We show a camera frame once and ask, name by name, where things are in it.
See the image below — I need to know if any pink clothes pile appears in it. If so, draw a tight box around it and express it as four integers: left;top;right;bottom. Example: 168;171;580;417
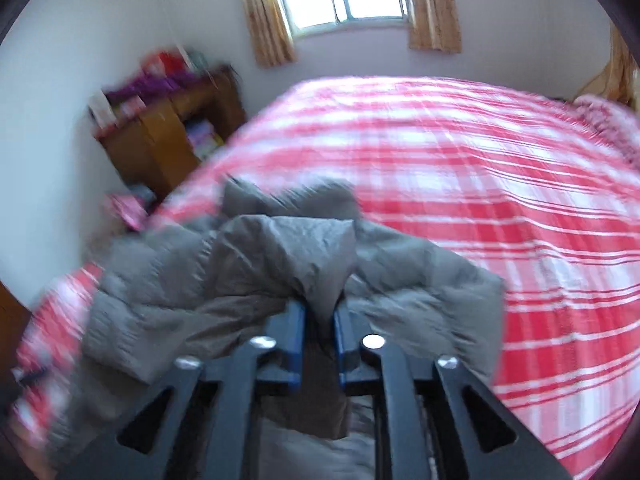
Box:
104;192;152;232

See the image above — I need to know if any wooden cabinet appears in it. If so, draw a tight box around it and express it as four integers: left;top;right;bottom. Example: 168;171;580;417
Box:
90;65;248;196

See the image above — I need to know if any tan patterned curtain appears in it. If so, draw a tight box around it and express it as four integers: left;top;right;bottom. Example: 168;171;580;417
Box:
235;0;297;68
405;0;463;53

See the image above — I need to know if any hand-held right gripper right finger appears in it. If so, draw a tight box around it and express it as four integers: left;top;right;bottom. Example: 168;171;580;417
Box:
334;305;573;480

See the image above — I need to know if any grey puffer jacket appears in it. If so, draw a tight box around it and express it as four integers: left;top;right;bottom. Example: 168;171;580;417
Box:
47;177;506;480

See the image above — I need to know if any pale yellow cloth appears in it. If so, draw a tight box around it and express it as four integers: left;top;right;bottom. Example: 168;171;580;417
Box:
586;24;640;107

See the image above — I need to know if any white box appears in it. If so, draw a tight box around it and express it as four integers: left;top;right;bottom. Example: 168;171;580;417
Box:
88;90;114;129

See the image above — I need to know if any red plaid bed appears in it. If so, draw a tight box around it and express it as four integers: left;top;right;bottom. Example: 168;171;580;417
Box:
10;76;640;480

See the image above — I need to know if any pink patterned pillow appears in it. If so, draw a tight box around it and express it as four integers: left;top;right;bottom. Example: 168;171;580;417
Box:
574;94;640;171

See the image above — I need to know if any purple cloth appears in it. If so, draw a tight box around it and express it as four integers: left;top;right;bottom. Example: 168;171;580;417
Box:
107;71;197;104

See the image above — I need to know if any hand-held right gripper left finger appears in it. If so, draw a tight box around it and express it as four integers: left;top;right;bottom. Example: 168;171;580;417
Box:
60;302;307;480

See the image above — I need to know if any row of colourful books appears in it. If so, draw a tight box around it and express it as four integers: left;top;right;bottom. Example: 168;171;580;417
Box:
187;120;224;162

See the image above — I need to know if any red box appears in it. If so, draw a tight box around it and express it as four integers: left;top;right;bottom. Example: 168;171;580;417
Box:
141;50;189;79

